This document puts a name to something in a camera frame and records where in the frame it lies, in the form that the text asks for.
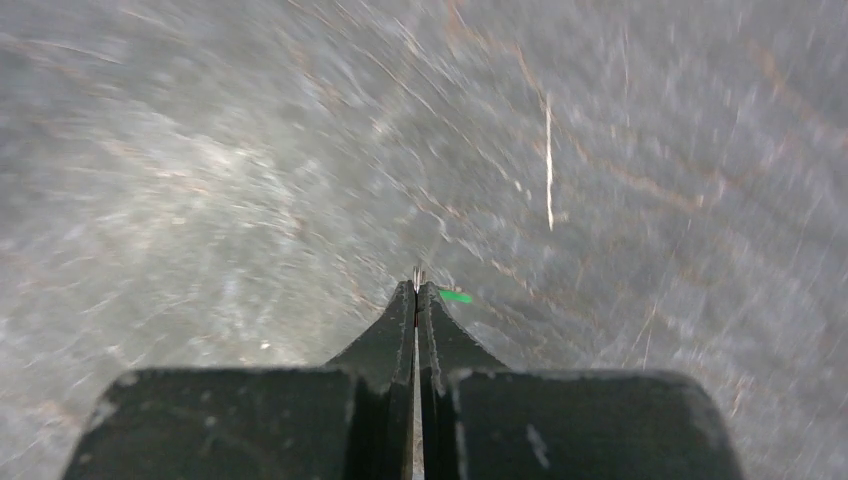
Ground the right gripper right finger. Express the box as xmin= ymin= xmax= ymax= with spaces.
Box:
xmin=417 ymin=283 xmax=743 ymax=479

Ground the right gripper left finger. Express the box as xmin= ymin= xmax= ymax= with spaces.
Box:
xmin=64 ymin=281 xmax=416 ymax=479

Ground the green key tag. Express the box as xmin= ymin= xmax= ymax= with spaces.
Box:
xmin=439 ymin=289 xmax=473 ymax=304

